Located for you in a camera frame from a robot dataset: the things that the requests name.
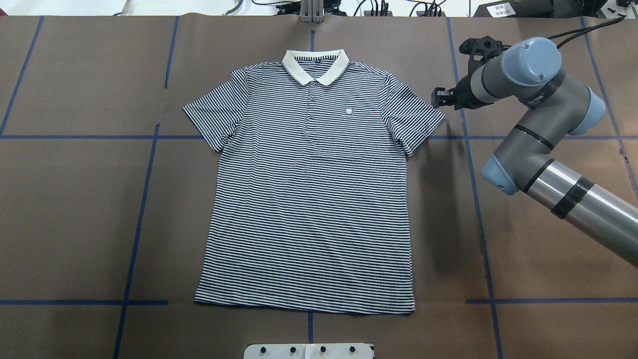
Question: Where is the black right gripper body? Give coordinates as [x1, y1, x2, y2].
[445, 75, 494, 111]

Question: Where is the navy white striped polo shirt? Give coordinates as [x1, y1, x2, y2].
[183, 50, 446, 315]

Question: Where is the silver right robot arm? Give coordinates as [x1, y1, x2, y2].
[431, 36, 638, 266]

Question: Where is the black box with label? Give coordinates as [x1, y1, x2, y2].
[472, 0, 554, 18]

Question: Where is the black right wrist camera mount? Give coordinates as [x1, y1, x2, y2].
[459, 36, 507, 61]

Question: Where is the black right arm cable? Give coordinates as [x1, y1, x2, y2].
[546, 14, 627, 49]

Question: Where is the aluminium frame post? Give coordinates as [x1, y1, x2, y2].
[299, 0, 325, 23]

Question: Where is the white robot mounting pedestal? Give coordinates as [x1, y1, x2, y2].
[243, 343, 375, 359]

